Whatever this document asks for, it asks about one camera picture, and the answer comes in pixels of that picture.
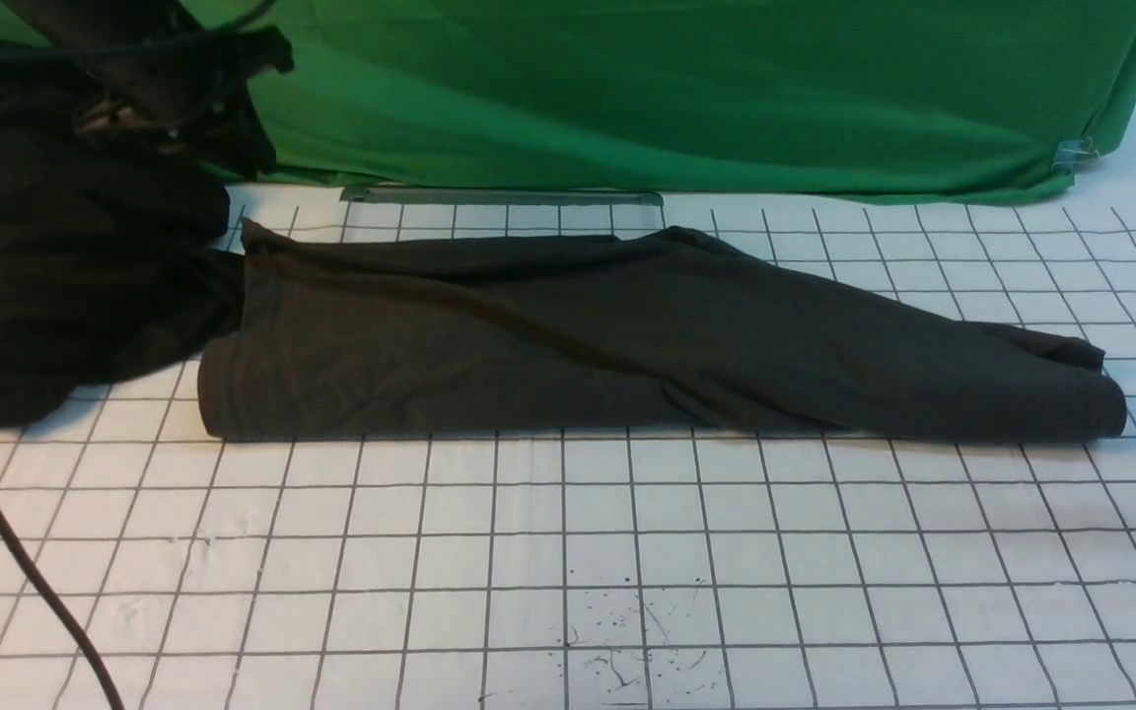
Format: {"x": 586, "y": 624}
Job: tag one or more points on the gray long-sleeved shirt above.
{"x": 674, "y": 329}

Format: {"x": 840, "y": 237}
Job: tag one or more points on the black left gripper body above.
{"x": 191, "y": 102}

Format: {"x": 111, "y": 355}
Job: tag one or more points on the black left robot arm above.
{"x": 92, "y": 30}

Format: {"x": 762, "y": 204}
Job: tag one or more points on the black garment pile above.
{"x": 109, "y": 266}

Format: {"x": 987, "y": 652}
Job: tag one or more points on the green backdrop cloth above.
{"x": 887, "y": 101}

